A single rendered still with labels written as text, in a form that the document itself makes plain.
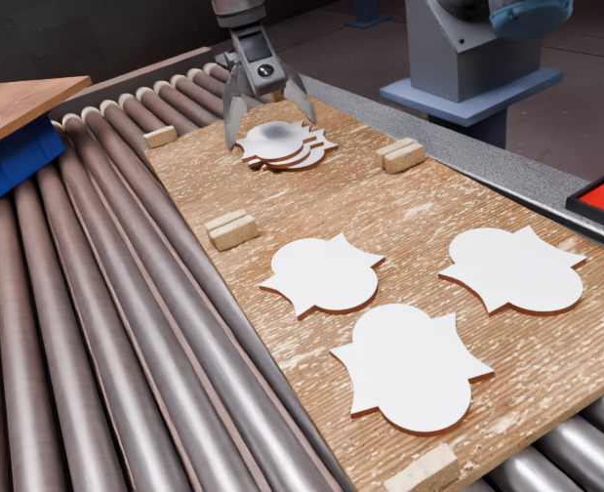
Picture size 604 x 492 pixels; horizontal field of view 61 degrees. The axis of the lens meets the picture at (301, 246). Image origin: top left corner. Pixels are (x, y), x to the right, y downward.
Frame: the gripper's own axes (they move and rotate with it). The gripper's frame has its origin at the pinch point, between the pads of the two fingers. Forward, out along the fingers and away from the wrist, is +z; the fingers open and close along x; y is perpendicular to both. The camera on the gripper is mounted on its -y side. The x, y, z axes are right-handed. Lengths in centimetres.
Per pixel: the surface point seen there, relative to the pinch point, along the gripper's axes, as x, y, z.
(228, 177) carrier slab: 9.1, -3.2, 2.3
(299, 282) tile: 6.4, -34.9, 1.4
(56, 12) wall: 94, 459, 26
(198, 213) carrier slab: 15.2, -11.4, 2.3
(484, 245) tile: -13.6, -39.4, 1.4
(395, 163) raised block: -13.1, -18.5, 0.5
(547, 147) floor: -146, 111, 96
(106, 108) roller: 31, 58, 4
